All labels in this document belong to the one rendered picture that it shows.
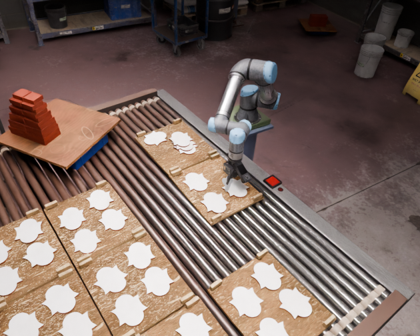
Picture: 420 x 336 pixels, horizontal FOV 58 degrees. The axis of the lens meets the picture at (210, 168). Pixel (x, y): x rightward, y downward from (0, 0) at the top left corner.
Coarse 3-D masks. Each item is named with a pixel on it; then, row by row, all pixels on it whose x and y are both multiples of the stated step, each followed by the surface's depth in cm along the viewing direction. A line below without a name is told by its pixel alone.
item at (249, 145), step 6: (264, 126) 261; (270, 126) 262; (252, 132) 255; (258, 132) 257; (252, 138) 266; (246, 144) 268; (252, 144) 270; (246, 150) 272; (252, 150) 275; (252, 156) 280
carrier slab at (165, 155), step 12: (156, 132) 239; (168, 132) 240; (192, 132) 241; (144, 144) 230; (168, 144) 231; (204, 144) 233; (156, 156) 222; (168, 156) 222; (180, 156) 223; (192, 156) 223; (204, 156) 224; (168, 168) 215; (180, 168) 215
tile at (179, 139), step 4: (176, 132) 235; (180, 132) 236; (172, 136) 232; (176, 136) 232; (180, 136) 233; (184, 136) 233; (188, 136) 233; (172, 140) 229; (176, 140) 229; (180, 140) 230; (184, 140) 230; (188, 140) 230; (192, 140) 231; (176, 144) 226; (180, 144) 227; (184, 144) 227; (188, 144) 227
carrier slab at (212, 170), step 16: (208, 160) 221; (224, 160) 222; (176, 176) 210; (208, 176) 211; (224, 176) 212; (192, 192) 201; (208, 192) 202; (224, 192) 202; (256, 192) 204; (240, 208) 194
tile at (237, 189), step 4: (236, 180) 208; (240, 180) 209; (232, 184) 206; (236, 184) 206; (240, 184) 206; (224, 188) 203; (232, 188) 204; (236, 188) 204; (240, 188) 204; (244, 188) 204; (248, 188) 205; (228, 192) 201; (232, 192) 201; (236, 192) 201; (240, 192) 202; (244, 192) 202; (232, 196) 200; (236, 196) 200; (240, 196) 199; (244, 196) 200
